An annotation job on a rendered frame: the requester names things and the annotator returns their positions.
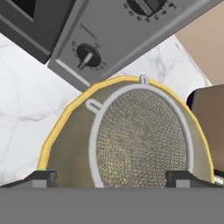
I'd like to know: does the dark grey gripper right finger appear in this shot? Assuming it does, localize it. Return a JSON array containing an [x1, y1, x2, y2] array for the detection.
[[164, 170, 224, 189]]

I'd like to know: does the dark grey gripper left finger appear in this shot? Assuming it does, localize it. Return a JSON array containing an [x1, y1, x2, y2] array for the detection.
[[0, 170, 58, 189]]

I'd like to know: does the yellow bowl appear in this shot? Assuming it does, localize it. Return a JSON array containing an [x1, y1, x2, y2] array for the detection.
[[37, 74, 216, 189]]

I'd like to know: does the grey toaster oven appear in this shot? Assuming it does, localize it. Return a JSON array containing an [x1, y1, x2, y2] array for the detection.
[[0, 0, 224, 92]]

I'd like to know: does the grey mesh tea strainer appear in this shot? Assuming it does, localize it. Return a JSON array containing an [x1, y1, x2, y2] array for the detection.
[[84, 73, 195, 189]]

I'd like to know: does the brown cabinet door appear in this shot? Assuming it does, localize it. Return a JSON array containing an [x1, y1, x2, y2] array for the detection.
[[186, 83, 224, 179]]

